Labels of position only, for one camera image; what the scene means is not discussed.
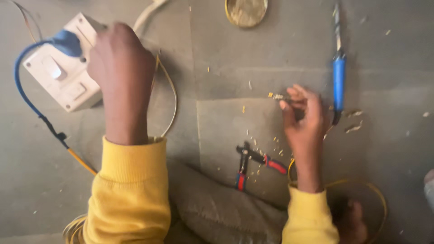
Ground person's right hand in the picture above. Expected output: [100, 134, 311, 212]
[279, 84, 332, 154]

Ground person's left hand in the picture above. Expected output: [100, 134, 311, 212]
[87, 22, 157, 116]

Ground yellow wire with stripped end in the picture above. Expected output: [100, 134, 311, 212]
[268, 92, 388, 243]

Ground white switch socket box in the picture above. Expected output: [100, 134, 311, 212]
[22, 13, 108, 113]

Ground blue plug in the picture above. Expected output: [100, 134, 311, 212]
[51, 29, 84, 58]

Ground person's bare foot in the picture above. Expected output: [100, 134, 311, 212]
[334, 199, 369, 244]

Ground person's leg in grey trousers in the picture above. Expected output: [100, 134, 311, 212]
[167, 162, 289, 244]

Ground round metal tin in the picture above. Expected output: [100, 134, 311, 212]
[224, 0, 269, 28]

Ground scattered wire insulation scraps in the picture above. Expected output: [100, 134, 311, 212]
[203, 64, 432, 185]

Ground red and blue handled pliers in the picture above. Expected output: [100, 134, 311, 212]
[235, 141, 288, 192]

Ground blue handled soldering iron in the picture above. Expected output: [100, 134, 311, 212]
[330, 2, 347, 127]

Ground thick white cable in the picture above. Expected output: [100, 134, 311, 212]
[132, 0, 170, 34]

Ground thin yellow wire loop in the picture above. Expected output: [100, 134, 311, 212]
[150, 54, 178, 140]

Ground orange cable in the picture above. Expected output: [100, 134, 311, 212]
[67, 146, 98, 176]

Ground blue cable with black joint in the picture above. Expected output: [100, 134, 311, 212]
[14, 39, 70, 150]

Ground thin dark wires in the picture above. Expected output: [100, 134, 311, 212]
[12, 0, 44, 42]

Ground coil of yellow wire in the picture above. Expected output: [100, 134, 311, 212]
[62, 213, 89, 244]

